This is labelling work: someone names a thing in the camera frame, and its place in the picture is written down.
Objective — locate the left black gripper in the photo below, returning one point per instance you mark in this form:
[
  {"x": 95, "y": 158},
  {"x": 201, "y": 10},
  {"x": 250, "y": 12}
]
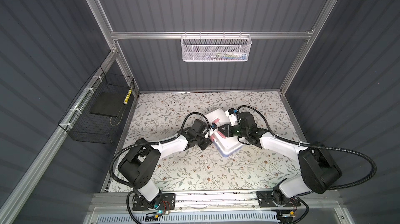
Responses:
[{"x": 204, "y": 144}]

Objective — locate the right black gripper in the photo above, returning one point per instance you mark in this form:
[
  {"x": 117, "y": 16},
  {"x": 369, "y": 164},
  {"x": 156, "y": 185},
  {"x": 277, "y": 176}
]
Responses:
[{"x": 227, "y": 131}]

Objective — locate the white blue tool box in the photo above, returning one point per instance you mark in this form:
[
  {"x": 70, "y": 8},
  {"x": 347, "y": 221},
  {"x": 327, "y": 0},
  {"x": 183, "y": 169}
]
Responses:
[{"x": 222, "y": 123}]

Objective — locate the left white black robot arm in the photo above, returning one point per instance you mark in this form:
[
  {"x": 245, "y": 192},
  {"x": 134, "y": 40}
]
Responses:
[{"x": 140, "y": 162}]

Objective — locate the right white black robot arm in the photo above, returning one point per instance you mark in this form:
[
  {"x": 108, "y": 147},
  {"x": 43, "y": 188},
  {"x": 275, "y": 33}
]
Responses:
[{"x": 318, "y": 168}]

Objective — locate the floral table mat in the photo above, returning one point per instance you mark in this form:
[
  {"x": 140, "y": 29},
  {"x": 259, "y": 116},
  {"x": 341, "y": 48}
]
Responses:
[{"x": 160, "y": 115}]

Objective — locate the pens in white basket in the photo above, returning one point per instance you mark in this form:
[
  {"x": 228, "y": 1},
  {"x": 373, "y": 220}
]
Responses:
[{"x": 228, "y": 56}]

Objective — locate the yellow marker pen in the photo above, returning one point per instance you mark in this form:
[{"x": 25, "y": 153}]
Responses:
[{"x": 127, "y": 97}]

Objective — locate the black pad in basket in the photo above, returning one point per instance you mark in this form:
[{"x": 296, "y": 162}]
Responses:
[{"x": 108, "y": 104}]

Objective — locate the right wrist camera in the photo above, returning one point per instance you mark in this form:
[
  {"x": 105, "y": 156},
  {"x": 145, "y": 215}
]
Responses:
[{"x": 233, "y": 116}]

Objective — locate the white wire mesh basket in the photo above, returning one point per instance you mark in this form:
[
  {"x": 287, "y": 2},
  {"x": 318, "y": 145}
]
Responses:
[{"x": 196, "y": 47}]

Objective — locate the black wire basket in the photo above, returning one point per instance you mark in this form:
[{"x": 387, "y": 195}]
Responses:
[{"x": 82, "y": 126}]

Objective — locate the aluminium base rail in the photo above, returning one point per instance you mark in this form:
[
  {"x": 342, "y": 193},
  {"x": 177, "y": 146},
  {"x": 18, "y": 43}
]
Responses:
[{"x": 190, "y": 201}]

